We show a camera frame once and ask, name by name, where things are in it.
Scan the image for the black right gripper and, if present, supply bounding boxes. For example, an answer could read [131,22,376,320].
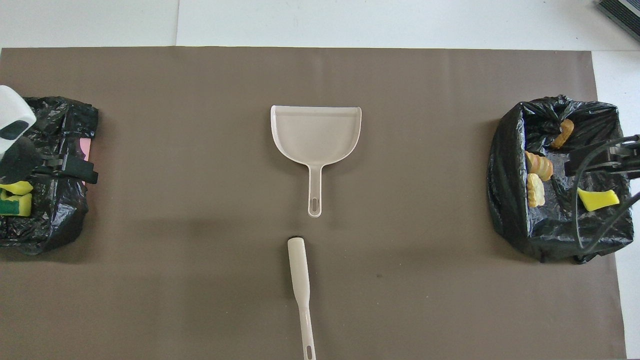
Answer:
[564,134,640,177]

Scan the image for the yellow green sponge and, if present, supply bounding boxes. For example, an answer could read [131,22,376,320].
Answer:
[0,192,33,217]

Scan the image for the small yellow green sponge wedge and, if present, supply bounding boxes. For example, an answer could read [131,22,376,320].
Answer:
[576,186,620,212]

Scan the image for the brown table mat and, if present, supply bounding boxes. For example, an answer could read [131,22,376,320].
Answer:
[0,46,628,360]

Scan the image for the left black trash bag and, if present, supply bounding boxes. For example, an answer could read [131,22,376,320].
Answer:
[0,96,99,256]

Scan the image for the right black trash bag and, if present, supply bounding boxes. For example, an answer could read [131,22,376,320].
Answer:
[487,94,635,264]

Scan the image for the beige plastic dustpan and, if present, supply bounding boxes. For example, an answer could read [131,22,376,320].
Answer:
[270,105,362,218]

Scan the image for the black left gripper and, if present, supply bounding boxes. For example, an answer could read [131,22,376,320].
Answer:
[0,136,99,185]

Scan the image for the pale toy bread piece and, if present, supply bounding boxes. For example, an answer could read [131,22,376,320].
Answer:
[526,173,546,208]
[525,151,554,182]

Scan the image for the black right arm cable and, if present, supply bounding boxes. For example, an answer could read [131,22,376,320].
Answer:
[570,134,640,251]

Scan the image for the brown toy bread piece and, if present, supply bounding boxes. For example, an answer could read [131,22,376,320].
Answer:
[550,118,576,150]

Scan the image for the dark grey ribbed device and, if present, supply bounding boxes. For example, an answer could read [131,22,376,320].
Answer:
[596,0,640,43]

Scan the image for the black trash bag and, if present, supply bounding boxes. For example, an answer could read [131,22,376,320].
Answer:
[487,94,635,264]
[0,96,99,256]

